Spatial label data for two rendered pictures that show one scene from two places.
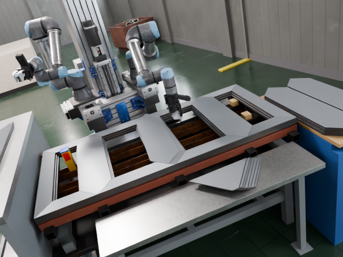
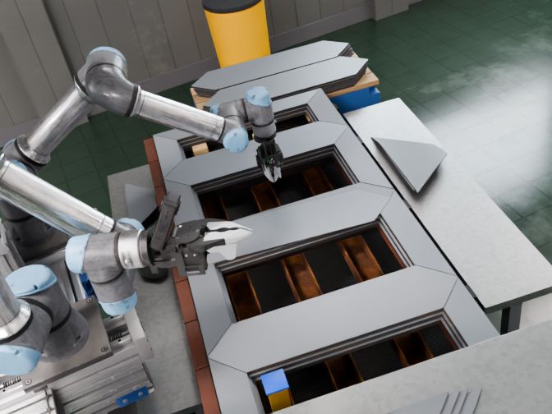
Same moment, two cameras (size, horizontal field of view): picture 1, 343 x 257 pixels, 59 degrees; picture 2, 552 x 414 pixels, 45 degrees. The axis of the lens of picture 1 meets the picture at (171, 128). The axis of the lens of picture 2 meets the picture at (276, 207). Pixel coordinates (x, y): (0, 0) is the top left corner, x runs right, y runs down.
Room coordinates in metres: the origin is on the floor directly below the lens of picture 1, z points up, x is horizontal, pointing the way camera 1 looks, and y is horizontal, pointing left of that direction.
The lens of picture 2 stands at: (1.70, 1.76, 2.26)
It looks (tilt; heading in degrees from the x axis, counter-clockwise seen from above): 39 degrees down; 273
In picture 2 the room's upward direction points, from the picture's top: 11 degrees counter-clockwise
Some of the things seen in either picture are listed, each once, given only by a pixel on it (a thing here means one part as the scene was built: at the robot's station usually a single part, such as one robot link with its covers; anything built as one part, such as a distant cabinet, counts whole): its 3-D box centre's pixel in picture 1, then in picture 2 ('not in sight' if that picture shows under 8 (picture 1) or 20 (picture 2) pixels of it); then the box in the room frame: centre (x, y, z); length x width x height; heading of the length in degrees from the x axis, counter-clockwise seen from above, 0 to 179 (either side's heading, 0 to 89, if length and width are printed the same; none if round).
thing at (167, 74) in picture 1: (168, 77); (259, 106); (1.78, -0.06, 1.21); 0.09 x 0.08 x 0.11; 6
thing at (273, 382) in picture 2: (64, 150); (274, 383); (1.84, 0.74, 0.88); 0.06 x 0.06 x 0.02; 11
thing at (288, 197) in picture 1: (285, 185); not in sight; (1.55, -0.65, 0.34); 0.06 x 0.06 x 0.68; 11
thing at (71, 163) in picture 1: (70, 162); (281, 406); (1.84, 0.74, 0.78); 0.05 x 0.05 x 0.19; 11
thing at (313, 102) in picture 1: (316, 103); (280, 78); (1.69, -0.95, 0.82); 0.80 x 0.40 x 0.06; 11
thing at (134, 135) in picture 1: (169, 121); (147, 268); (2.28, 0.00, 0.66); 1.30 x 0.20 x 0.03; 101
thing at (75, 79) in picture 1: (75, 78); (34, 296); (2.36, 0.63, 1.20); 0.13 x 0.12 x 0.14; 84
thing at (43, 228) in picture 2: (137, 71); (28, 218); (2.53, 0.16, 1.09); 0.15 x 0.15 x 0.10
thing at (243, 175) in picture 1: (234, 178); (415, 156); (1.24, -0.25, 0.77); 0.45 x 0.20 x 0.04; 101
